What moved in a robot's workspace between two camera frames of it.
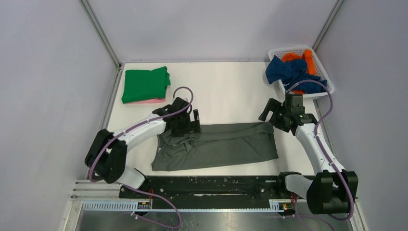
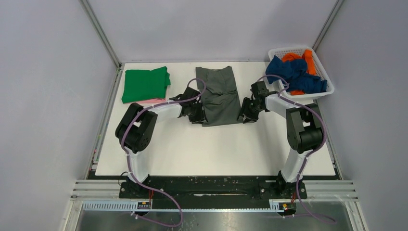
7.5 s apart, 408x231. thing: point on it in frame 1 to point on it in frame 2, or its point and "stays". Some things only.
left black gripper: (176, 132) to (200, 118)
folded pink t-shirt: (157, 100) stays
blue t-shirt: (289, 72) stays
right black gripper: (274, 106) to (244, 111)
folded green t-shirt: (143, 84) stays
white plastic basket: (320, 70) stays
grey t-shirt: (216, 144) to (220, 96)
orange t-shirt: (307, 56) stays
